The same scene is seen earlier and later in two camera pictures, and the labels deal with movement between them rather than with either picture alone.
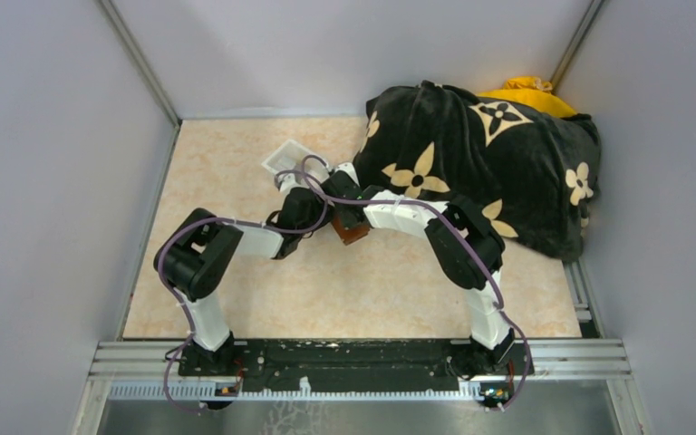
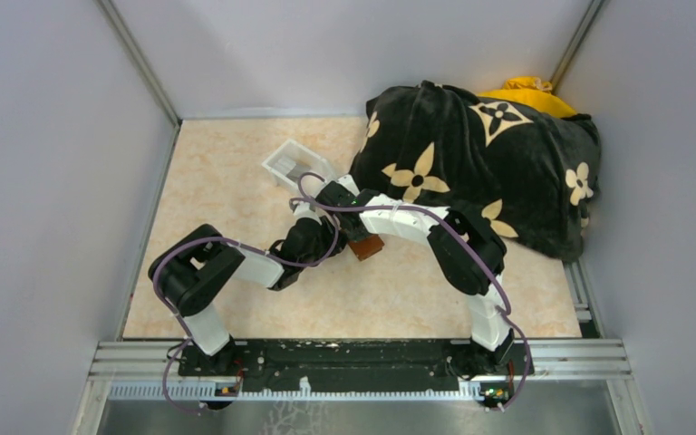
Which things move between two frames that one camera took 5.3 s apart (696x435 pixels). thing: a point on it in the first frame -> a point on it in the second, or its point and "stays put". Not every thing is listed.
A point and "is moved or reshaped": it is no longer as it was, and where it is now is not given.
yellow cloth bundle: [534, 93] stays put
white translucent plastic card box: [295, 158] stays put
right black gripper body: [342, 212] stays put
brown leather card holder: [347, 235] is moved or reshaped
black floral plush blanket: [536, 175] stays put
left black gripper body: [308, 230] -> [323, 244]
